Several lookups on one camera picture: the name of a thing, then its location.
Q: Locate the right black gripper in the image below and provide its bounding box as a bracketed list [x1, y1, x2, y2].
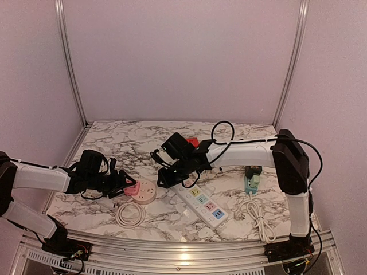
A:
[156, 157, 191, 189]

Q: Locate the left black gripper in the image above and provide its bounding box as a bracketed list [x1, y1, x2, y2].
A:
[87, 169, 136, 199]

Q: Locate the pink cube socket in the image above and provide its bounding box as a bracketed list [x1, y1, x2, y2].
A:
[123, 184, 140, 196]

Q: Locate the red cube socket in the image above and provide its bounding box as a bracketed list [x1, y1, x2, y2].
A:
[186, 137, 200, 147]

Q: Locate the white multicolour power strip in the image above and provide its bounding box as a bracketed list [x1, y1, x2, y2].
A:
[171, 184, 229, 230]

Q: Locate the teal power strip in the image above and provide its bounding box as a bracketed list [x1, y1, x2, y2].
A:
[244, 174, 260, 195]

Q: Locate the pink round power strip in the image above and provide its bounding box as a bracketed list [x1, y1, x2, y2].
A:
[132, 180, 157, 205]

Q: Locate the dark green cube plug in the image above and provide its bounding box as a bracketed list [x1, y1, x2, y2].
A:
[245, 166, 263, 178]

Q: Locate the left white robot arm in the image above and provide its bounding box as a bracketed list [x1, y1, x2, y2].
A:
[1, 150, 136, 255]

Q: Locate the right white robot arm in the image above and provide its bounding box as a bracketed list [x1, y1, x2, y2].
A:
[157, 129, 315, 257]

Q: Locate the light green plug on teal strip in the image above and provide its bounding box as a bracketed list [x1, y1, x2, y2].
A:
[248, 175, 260, 188]

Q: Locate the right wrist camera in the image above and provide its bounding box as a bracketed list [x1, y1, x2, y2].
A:
[161, 132, 195, 166]

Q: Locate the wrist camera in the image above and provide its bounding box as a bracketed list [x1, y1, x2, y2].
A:
[76, 150, 104, 174]
[161, 132, 195, 166]

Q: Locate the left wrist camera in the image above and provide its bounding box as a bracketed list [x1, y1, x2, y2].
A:
[76, 150, 104, 174]

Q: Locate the white coiled cable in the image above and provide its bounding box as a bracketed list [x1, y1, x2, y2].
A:
[113, 201, 146, 229]

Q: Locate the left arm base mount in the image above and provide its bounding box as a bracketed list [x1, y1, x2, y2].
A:
[42, 233, 91, 261]

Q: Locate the white bundled power cord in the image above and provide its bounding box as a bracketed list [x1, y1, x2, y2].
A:
[234, 193, 276, 244]

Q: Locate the aluminium front rail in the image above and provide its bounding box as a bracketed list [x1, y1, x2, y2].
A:
[8, 226, 348, 275]

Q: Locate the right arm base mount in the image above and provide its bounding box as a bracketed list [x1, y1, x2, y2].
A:
[264, 234, 315, 262]

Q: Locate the left aluminium frame post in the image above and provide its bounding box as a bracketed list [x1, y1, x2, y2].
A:
[54, 0, 88, 128]

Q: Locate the aluminium frame post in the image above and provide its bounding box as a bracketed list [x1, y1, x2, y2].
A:
[54, 0, 88, 128]
[272, 0, 310, 128]

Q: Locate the right aluminium frame post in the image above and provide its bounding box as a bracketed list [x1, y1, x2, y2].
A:
[272, 0, 310, 128]

